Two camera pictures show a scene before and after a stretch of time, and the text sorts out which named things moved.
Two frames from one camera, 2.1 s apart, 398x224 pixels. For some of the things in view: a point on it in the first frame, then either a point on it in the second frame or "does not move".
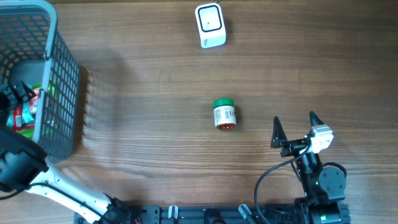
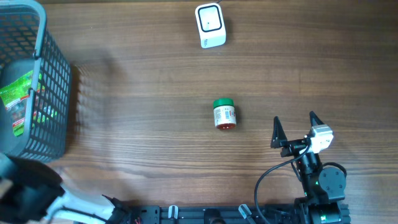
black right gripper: x=279 y=135 does not move
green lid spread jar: x=224 y=113 does not move
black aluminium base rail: x=175 y=214 does not move
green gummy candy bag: x=29 y=132 -> x=15 y=96
